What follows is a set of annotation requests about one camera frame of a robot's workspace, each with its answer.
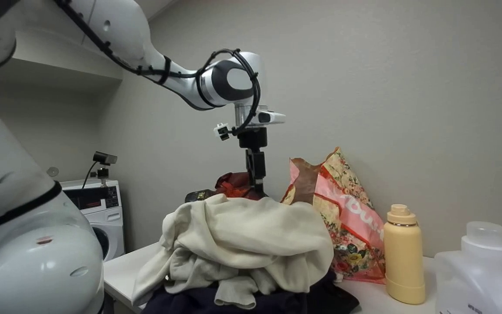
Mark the camera on mount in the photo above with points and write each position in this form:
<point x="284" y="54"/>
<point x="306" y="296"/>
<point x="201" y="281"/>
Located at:
<point x="104" y="158"/>

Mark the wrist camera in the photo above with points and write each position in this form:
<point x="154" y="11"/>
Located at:
<point x="222" y="131"/>

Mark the red cloth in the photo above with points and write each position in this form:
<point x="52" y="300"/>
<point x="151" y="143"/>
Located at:
<point x="233" y="185"/>

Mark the small black object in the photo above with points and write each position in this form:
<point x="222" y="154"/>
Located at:
<point x="198" y="196"/>

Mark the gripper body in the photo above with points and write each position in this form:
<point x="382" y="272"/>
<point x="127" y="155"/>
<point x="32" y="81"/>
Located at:
<point x="253" y="138"/>

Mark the white washing machine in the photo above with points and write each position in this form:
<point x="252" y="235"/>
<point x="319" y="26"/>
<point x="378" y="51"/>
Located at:
<point x="107" y="218"/>

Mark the dark navy cloth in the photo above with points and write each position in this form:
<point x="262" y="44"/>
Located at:
<point x="277" y="303"/>

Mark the white detergent bottle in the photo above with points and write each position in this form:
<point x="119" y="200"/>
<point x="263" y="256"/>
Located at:
<point x="482" y="274"/>

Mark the cream cloth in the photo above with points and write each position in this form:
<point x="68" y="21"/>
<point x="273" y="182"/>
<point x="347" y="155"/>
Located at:
<point x="242" y="235"/>

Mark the pink floral bag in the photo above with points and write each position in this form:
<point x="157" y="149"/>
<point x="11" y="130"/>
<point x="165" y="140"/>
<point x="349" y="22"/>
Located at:
<point x="347" y="209"/>

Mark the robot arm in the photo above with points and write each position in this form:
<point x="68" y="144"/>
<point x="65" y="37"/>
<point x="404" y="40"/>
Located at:
<point x="24" y="209"/>

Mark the yellow water bottle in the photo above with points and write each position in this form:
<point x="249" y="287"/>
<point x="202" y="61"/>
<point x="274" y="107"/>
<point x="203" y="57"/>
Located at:
<point x="404" y="257"/>

